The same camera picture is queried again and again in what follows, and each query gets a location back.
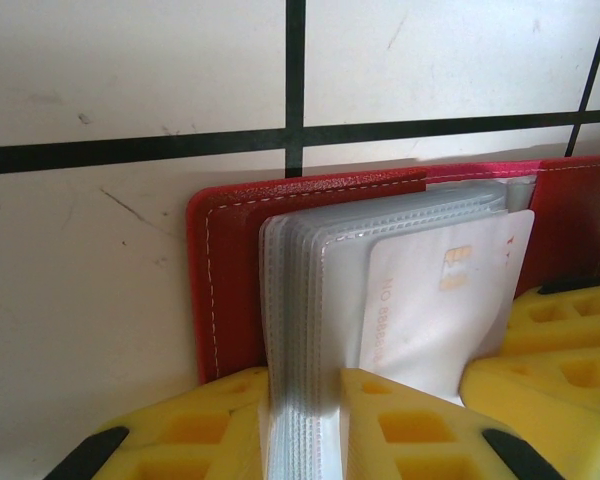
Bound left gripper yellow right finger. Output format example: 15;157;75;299
339;367;564;480

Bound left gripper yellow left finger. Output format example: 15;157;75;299
44;367;272;480

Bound white credit card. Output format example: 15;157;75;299
360;208;537;407

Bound red leather card holder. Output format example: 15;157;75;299
186;153;600;480

